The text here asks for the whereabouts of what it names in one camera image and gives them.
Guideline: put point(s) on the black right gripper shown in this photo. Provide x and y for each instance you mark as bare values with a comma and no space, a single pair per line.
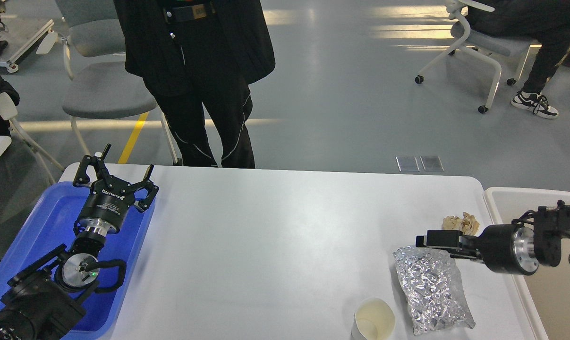
508,249

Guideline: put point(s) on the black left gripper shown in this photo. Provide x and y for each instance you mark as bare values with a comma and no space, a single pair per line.
106,206

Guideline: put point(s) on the white paper cup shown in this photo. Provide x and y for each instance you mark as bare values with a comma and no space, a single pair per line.
374,319

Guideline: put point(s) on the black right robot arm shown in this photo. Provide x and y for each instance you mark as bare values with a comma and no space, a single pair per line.
551,225

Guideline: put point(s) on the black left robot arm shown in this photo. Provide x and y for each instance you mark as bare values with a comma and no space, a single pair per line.
67,270

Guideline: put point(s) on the crumpled beige paper ball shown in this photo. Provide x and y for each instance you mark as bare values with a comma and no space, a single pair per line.
467,224

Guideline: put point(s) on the crumpled silver foil bag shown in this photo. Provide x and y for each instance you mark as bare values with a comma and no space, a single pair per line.
432,285

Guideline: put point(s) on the blue plastic tray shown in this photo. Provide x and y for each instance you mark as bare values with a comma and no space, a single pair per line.
49,225

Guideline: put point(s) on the right metal floor plate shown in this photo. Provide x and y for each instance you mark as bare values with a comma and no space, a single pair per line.
432,163

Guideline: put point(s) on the metal floor plate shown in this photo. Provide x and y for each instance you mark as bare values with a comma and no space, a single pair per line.
407,164
432,163

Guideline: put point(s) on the white plastic bin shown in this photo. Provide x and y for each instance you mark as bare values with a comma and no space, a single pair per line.
549,287

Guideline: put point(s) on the left metal floor plate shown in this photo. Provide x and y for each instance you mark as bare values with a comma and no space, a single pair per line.
407,164

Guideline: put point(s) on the white chair at left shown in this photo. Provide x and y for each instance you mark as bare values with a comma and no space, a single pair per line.
9,100

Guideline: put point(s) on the standing person in black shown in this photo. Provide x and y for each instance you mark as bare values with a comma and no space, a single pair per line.
198,57

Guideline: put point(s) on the white wheeled office chair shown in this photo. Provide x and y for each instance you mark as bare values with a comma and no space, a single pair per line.
481,46

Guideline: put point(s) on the seated person in black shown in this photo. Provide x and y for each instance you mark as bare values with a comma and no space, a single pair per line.
546,21

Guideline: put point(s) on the grey chair white frame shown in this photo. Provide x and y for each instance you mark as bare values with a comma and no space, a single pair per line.
104,90

